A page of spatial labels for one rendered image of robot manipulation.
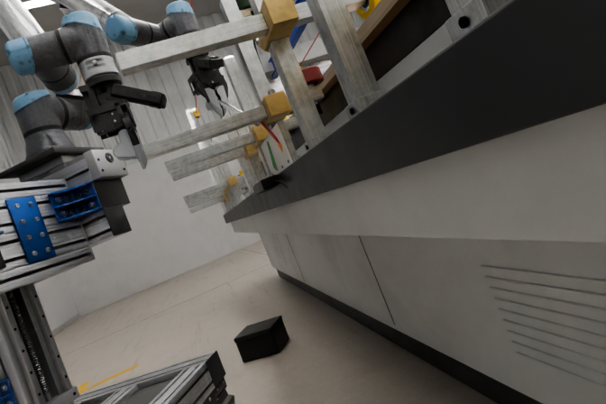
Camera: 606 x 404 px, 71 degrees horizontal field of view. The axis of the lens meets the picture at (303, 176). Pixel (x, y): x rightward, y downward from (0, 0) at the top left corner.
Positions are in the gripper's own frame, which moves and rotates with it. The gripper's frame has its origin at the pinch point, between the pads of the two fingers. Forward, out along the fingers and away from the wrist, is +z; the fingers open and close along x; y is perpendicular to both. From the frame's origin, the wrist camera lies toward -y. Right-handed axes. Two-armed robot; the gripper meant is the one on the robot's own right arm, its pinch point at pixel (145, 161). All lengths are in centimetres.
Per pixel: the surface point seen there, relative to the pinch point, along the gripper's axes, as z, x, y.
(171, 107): -244, -805, -41
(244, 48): -19.1, -2.1, -31.1
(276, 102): -2.3, 5.2, -31.5
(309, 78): -5.5, 4.1, -41.6
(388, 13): -5, 33, -49
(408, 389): 83, -19, -43
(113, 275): 35, -796, 176
